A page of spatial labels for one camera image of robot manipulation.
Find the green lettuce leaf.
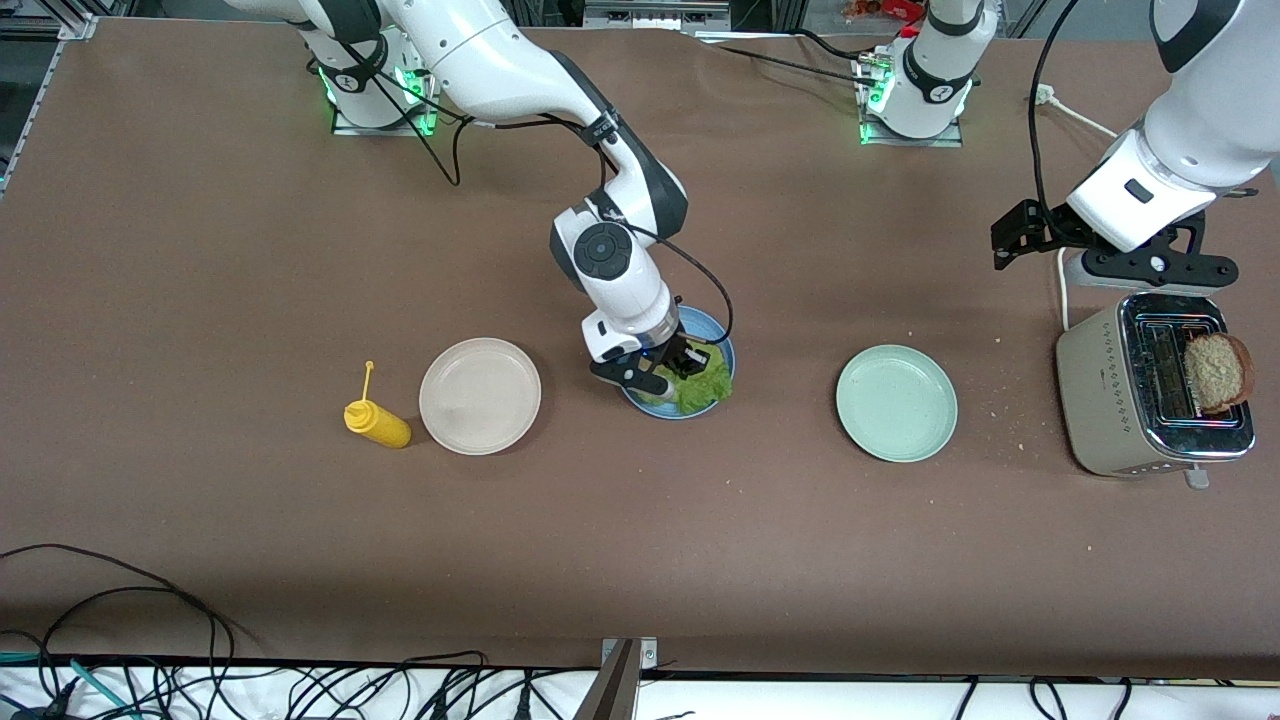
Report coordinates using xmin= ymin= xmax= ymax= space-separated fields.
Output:
xmin=638 ymin=343 xmax=735 ymax=418

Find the blue round plate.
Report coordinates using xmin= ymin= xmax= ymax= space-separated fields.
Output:
xmin=618 ymin=304 xmax=737 ymax=421

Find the brown bread slice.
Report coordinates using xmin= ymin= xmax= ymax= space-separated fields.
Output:
xmin=1183 ymin=331 xmax=1255 ymax=416

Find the yellow squeeze bottle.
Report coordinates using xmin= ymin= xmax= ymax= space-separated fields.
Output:
xmin=343 ymin=360 xmax=413 ymax=450

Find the beige round plate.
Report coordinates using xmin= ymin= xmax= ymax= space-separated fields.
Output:
xmin=418 ymin=337 xmax=543 ymax=457

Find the mint green round plate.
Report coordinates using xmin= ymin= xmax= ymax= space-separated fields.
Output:
xmin=835 ymin=344 xmax=959 ymax=464

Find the beige chrome toaster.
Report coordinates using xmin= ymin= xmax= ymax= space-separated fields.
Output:
xmin=1055 ymin=290 xmax=1257 ymax=490

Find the red snack bag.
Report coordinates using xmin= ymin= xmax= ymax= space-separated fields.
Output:
xmin=843 ymin=0 xmax=926 ymax=23

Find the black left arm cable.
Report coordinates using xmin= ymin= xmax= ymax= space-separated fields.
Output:
xmin=1028 ymin=0 xmax=1083 ymax=216

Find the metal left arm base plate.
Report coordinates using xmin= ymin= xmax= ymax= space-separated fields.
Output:
xmin=858 ymin=50 xmax=966 ymax=149

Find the white toaster power cable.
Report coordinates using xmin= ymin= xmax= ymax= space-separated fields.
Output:
xmin=1032 ymin=84 xmax=1119 ymax=332

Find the thick black base cable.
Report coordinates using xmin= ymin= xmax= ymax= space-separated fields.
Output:
xmin=795 ymin=27 xmax=886 ymax=66

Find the thin black base cable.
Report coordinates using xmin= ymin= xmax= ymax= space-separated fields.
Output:
xmin=700 ymin=38 xmax=881 ymax=89

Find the metal mount bracket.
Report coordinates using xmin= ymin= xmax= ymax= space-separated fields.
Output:
xmin=573 ymin=637 xmax=661 ymax=720

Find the aluminium frame profile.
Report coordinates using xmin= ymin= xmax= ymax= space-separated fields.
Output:
xmin=583 ymin=0 xmax=733 ymax=31

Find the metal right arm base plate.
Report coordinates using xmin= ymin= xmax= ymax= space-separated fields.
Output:
xmin=330 ymin=42 xmax=446 ymax=137

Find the long black looped cable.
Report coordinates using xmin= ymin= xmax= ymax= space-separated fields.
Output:
xmin=0 ymin=545 xmax=256 ymax=666

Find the teal cable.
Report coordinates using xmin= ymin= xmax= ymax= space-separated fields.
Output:
xmin=0 ymin=650 xmax=136 ymax=720

